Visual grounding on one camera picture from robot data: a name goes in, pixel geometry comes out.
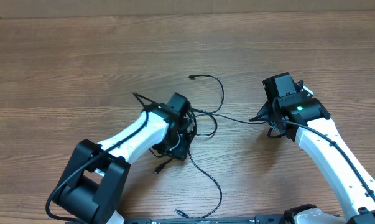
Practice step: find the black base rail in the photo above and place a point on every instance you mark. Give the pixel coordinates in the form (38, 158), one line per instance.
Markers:
(202, 221)

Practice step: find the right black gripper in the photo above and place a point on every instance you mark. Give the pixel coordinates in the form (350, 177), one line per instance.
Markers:
(260, 116)

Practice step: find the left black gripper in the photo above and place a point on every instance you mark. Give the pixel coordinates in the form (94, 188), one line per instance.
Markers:
(181, 149)

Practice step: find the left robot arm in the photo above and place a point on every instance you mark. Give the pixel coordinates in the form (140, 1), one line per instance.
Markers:
(92, 183)

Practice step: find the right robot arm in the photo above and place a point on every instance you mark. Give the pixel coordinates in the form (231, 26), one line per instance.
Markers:
(292, 110)

